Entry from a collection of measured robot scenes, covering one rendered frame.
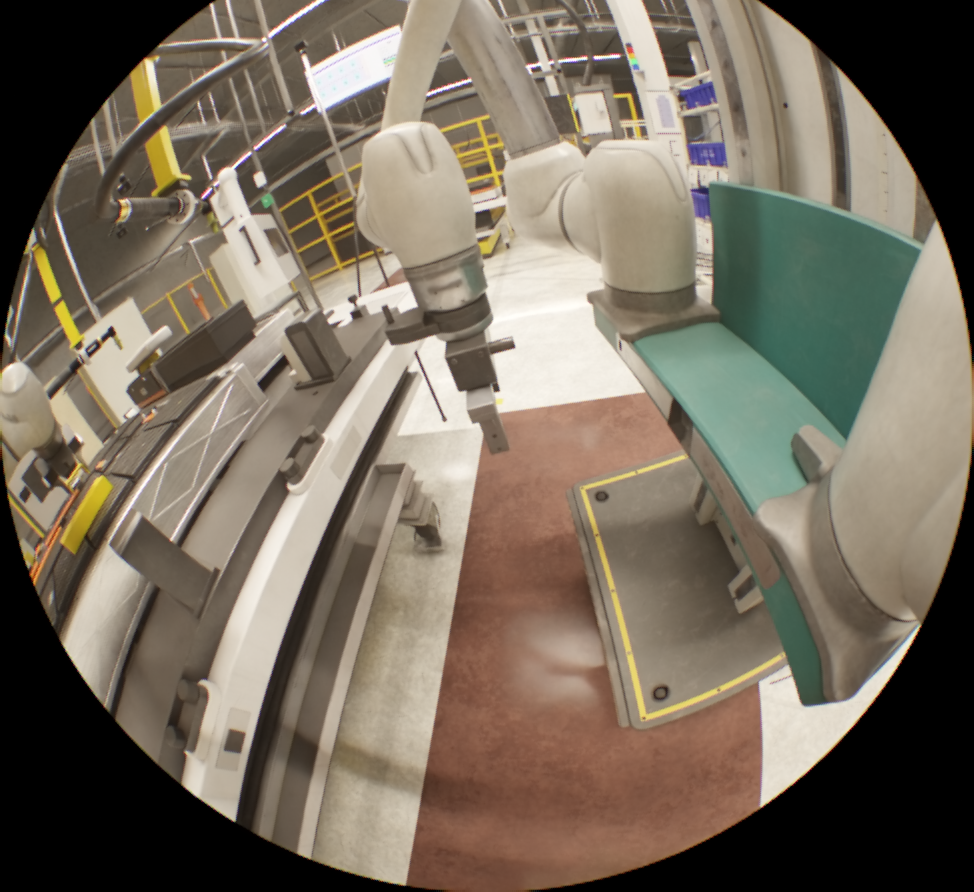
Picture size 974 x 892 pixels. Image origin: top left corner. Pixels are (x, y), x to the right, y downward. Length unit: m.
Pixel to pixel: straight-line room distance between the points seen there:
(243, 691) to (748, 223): 0.84
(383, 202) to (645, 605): 0.86
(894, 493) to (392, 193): 0.42
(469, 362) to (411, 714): 1.13
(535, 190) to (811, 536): 0.57
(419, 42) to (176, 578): 0.70
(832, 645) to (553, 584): 1.02
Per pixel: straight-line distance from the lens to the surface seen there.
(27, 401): 0.73
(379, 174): 0.34
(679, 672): 0.82
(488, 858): 1.29
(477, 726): 1.17
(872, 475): 0.22
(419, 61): 0.50
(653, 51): 3.71
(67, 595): 0.70
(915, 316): 0.20
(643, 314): 0.50
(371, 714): 1.33
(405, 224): 0.33
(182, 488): 0.64
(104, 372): 5.48
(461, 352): 0.36
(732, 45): 0.53
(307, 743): 1.01
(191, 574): 0.48
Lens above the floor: 1.12
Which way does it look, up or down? 37 degrees down
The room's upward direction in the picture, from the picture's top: 20 degrees counter-clockwise
